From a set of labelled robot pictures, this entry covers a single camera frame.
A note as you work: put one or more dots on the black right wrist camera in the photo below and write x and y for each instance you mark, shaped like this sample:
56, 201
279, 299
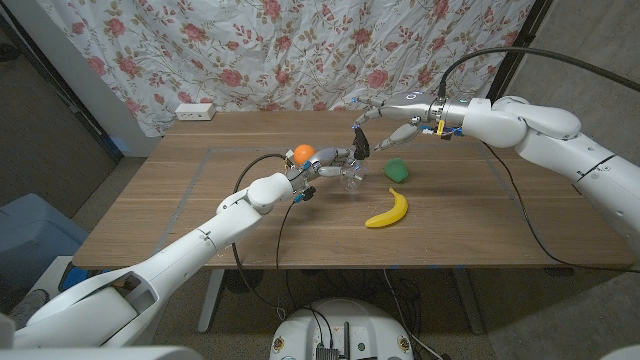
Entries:
447, 134

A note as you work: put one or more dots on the black round disc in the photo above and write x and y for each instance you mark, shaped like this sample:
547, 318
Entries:
243, 281

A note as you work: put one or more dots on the black backdrop stand pole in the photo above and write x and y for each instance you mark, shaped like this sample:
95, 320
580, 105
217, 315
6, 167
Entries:
515, 52

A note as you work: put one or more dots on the clear spray bottle black cap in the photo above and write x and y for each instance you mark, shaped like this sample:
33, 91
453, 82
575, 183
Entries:
360, 145

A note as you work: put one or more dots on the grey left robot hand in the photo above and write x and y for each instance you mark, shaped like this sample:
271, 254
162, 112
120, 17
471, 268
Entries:
322, 159

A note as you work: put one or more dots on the yellow toy banana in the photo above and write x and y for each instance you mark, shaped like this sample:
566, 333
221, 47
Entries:
395, 212

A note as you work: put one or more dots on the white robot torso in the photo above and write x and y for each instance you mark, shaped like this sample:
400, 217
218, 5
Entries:
100, 354

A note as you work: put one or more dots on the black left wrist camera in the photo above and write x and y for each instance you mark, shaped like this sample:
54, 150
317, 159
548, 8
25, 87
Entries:
308, 192

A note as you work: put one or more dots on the white stand with blue pads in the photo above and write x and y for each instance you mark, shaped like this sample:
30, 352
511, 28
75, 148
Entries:
50, 275

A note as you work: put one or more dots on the orange toy ball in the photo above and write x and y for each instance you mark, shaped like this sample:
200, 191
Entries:
304, 152

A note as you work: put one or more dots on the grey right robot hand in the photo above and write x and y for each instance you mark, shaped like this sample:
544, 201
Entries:
415, 110

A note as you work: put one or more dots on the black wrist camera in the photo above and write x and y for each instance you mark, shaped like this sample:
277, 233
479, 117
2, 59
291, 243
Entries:
308, 192
447, 134

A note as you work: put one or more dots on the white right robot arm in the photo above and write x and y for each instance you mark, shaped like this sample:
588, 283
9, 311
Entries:
550, 145

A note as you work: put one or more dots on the blue plastic bin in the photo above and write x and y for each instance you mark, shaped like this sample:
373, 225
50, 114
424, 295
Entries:
35, 235

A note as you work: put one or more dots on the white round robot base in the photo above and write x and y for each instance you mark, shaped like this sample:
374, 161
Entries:
345, 335

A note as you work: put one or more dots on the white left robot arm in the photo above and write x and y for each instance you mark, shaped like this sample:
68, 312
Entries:
200, 240

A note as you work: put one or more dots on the grey shoe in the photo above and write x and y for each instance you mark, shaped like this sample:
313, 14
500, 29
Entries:
30, 305

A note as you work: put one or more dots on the floral curtain backdrop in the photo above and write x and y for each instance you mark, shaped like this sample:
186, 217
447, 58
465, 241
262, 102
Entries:
300, 50

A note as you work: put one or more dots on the white power strip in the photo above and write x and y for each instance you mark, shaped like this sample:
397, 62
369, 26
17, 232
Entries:
195, 112

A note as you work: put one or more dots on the white table leg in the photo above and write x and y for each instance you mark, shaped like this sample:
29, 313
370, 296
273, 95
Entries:
210, 305
470, 305

